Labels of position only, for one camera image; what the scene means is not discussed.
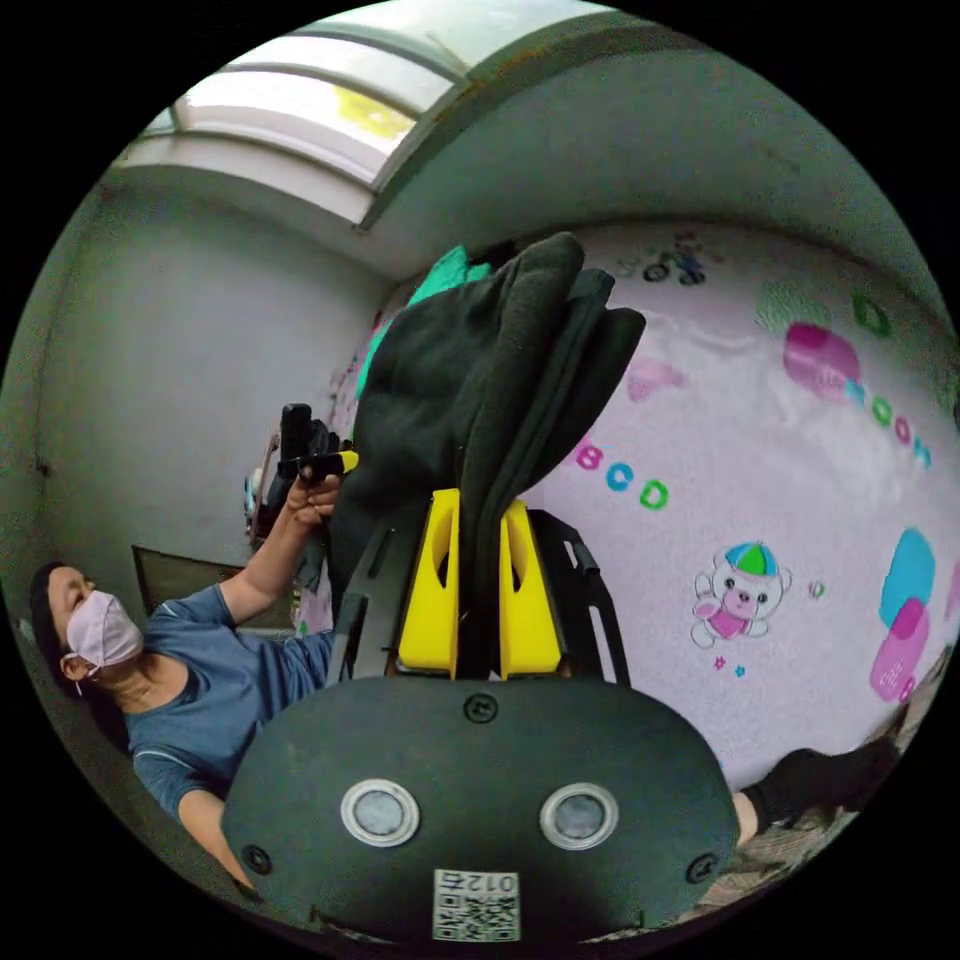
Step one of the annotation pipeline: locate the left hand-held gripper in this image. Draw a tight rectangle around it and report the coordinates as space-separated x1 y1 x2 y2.
263 418 361 526

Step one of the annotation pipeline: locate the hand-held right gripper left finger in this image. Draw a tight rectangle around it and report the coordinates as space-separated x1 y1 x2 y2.
397 488 461 681

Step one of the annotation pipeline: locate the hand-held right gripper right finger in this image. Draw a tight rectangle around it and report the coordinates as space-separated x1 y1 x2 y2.
498 499 564 682

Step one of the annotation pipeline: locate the black hoodie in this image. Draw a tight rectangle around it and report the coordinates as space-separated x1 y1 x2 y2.
328 231 647 680

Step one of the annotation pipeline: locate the person's left forearm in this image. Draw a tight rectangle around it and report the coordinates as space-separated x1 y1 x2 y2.
217 517 325 625

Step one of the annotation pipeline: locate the person's right forearm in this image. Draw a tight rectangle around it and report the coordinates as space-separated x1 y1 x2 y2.
176 791 258 895

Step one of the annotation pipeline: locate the person's left hand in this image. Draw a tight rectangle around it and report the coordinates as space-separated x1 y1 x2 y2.
284 472 340 528

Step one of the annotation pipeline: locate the pile of clothes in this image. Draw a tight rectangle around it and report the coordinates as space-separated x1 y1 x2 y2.
352 245 490 400

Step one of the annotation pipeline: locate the person's body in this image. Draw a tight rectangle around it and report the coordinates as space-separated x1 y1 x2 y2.
28 560 903 838

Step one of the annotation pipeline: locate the bed with pink printed sheet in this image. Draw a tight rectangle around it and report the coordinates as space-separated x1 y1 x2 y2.
293 220 960 796

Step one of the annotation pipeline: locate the window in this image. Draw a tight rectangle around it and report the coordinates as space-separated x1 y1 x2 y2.
118 0 625 231

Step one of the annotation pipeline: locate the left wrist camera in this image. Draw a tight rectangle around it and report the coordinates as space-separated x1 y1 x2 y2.
280 403 313 459

